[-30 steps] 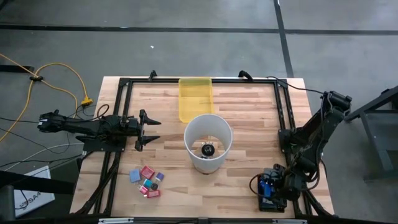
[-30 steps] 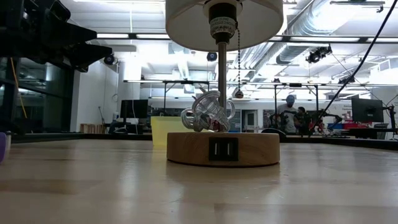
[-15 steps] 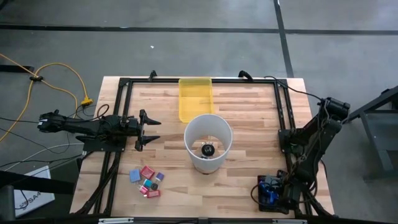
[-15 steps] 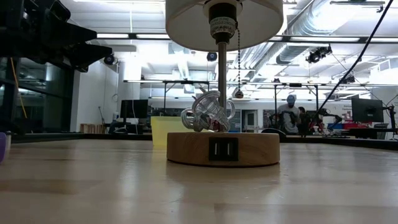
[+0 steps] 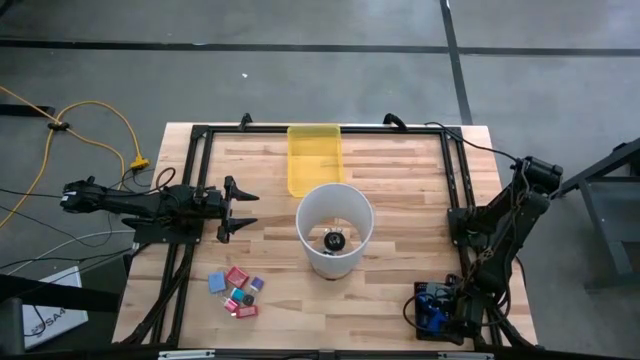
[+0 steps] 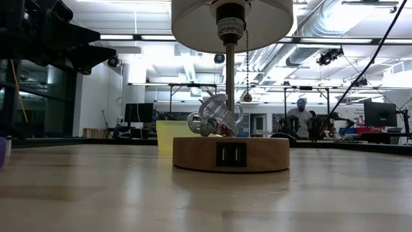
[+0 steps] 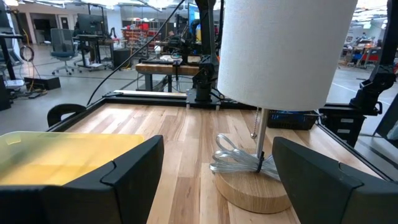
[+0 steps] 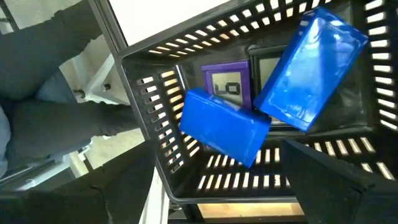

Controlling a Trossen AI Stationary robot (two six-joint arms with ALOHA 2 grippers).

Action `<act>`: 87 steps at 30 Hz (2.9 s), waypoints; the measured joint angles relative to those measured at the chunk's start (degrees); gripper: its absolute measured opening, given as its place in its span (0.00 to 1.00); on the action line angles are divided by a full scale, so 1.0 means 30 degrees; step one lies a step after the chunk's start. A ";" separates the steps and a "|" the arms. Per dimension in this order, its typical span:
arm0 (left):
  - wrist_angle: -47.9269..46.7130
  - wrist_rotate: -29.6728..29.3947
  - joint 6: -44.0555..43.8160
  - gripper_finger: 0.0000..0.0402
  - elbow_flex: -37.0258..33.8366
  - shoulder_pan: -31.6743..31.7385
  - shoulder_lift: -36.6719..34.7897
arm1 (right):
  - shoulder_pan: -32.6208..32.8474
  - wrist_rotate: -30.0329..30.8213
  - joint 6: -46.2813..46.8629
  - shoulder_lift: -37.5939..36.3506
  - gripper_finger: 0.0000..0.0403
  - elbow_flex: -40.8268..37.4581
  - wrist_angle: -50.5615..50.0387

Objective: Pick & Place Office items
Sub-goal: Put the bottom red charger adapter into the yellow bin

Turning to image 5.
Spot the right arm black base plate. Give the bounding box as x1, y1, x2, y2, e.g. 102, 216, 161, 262
448, 207, 479, 247

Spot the grey upright post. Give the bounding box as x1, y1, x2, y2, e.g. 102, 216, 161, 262
0, 297, 26, 357

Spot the black mesh basket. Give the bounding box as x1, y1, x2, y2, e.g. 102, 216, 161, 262
413, 281, 459, 344

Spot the yellow extension cable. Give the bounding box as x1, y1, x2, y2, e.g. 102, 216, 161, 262
0, 84, 151, 231

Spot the yellow translucent plastic bin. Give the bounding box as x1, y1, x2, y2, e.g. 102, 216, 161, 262
286, 123, 346, 199

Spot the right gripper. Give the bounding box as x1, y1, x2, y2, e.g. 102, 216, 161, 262
439, 275, 484, 344

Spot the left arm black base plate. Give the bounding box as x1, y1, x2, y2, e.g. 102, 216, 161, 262
121, 215, 205, 246

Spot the black metal stand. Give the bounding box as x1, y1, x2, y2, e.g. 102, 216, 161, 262
0, 103, 57, 119

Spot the black aluminium table frame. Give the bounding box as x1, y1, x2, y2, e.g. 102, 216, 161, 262
117, 122, 539, 351

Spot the red box charger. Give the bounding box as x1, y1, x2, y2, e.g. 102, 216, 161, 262
224, 266, 250, 290

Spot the white shade wooden table lamp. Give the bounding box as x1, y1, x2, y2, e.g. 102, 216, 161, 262
294, 182, 375, 281

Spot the black metal side table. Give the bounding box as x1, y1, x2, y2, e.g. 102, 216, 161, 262
551, 135, 640, 292

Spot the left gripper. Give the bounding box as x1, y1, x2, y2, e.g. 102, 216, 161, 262
202, 176, 261, 245

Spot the white cardboard box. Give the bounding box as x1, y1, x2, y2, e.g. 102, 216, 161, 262
22, 265, 90, 350

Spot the white cable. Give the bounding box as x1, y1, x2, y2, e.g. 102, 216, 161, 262
7, 228, 139, 276

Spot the silver metal bracket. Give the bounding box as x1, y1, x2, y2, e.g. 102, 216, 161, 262
437, 351, 495, 360
157, 349, 217, 360

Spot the black flat beam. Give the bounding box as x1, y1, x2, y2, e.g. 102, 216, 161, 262
0, 272, 121, 315

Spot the light blue charger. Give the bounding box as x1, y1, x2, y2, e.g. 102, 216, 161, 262
207, 271, 228, 295

